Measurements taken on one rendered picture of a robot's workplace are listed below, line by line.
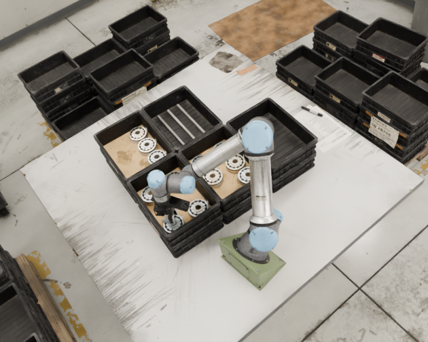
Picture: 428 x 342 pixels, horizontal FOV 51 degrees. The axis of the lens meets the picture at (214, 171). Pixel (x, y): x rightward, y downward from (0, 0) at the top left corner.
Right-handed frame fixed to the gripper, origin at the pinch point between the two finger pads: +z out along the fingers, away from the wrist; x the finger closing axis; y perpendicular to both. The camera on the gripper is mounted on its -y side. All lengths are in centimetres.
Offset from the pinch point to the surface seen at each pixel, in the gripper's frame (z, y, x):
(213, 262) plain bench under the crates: 15.1, -18.2, 13.9
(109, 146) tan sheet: 2, 46, -45
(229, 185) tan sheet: 2.1, -23.7, -21.9
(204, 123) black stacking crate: 2, -5, -63
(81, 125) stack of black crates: 58, 105, -111
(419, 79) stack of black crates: 58, -145, -160
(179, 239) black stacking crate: 0.9, -3.5, 9.9
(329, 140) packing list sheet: 15, -74, -64
